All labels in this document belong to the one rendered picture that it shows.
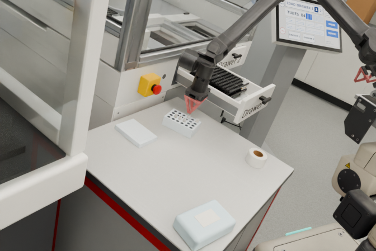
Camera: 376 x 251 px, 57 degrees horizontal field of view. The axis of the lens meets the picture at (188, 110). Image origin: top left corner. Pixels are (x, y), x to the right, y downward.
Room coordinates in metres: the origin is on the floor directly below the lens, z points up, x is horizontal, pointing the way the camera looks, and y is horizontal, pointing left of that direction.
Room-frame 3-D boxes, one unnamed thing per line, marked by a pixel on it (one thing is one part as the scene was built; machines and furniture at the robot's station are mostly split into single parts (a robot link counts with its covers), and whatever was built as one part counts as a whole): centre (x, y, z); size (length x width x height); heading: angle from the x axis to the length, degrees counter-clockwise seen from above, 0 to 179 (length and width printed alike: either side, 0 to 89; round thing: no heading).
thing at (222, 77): (1.42, -0.08, 0.87); 0.22 x 0.18 x 0.06; 62
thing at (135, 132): (1.01, 0.15, 0.77); 0.13 x 0.09 x 0.02; 59
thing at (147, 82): (1.18, 0.17, 0.88); 0.07 x 0.05 x 0.07; 152
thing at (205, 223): (0.68, -0.13, 0.78); 0.15 x 0.10 x 0.04; 138
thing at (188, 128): (1.14, 0.01, 0.78); 0.12 x 0.08 x 0.04; 74
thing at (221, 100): (1.42, -0.07, 0.86); 0.40 x 0.26 x 0.06; 62
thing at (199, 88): (1.16, -0.01, 0.95); 0.10 x 0.07 x 0.07; 163
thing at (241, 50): (1.75, -0.12, 0.87); 0.29 x 0.02 x 0.11; 152
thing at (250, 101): (1.33, -0.26, 0.87); 0.29 x 0.02 x 0.11; 152
